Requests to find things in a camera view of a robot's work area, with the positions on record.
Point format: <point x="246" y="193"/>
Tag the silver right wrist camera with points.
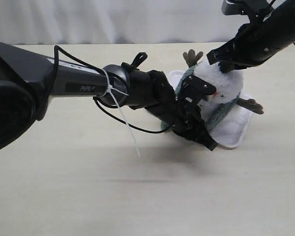
<point x="246" y="7"/>

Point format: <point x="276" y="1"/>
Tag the white plush snowman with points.
<point x="192" y="58"/>

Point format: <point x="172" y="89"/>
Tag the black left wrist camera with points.
<point x="195" y="89"/>

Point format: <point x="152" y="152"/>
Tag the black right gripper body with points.
<point x="254" y="43"/>

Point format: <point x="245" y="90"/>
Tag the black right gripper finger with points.
<point x="227" y="66"/>

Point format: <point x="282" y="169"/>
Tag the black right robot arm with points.
<point x="287" y="11"/>

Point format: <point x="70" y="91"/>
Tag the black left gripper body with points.
<point x="184" y="119"/>

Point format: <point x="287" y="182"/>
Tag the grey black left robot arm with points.
<point x="29" y="81"/>

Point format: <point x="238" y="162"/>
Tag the white backdrop curtain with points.
<point x="115" y="21"/>

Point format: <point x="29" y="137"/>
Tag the white zip tie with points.
<point x="109" y="90"/>

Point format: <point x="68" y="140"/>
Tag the white rectangular plastic tray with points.
<point x="230" y="131"/>

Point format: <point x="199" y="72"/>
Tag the green knitted scarf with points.
<point x="218" y="115"/>

